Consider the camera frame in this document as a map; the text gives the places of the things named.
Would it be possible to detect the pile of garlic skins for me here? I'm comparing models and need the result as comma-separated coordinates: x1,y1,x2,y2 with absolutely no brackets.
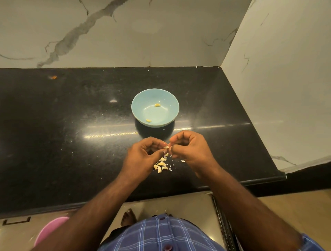
152,154,174,173

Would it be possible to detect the black drawer handle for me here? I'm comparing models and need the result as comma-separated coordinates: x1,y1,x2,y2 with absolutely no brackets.
2,217,32,225

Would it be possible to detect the person's left forearm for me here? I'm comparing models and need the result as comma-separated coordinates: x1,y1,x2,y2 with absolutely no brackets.
32,173,138,251

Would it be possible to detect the person's left hand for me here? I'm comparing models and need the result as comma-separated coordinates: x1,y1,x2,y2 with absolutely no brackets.
120,137,169,185

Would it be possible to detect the blue plaid shirt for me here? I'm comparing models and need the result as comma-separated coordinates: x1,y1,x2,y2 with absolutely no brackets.
98,213,325,251

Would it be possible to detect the light blue bowl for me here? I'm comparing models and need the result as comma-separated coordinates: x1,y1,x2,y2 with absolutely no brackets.
131,88,180,128

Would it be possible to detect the person's left foot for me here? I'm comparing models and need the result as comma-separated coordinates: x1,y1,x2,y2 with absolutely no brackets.
120,208,137,227

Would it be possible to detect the black cabinet trim strip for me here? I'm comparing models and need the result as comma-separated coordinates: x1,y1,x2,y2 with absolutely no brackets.
211,192,240,251

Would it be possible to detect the pink plastic bucket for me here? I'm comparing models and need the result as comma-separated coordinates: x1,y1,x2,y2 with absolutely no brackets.
34,216,70,247

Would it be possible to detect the person's right hand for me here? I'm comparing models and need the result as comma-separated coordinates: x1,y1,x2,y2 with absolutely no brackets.
168,130,221,179

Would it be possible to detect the person's right forearm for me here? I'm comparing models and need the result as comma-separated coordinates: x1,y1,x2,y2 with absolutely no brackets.
204,167,303,251

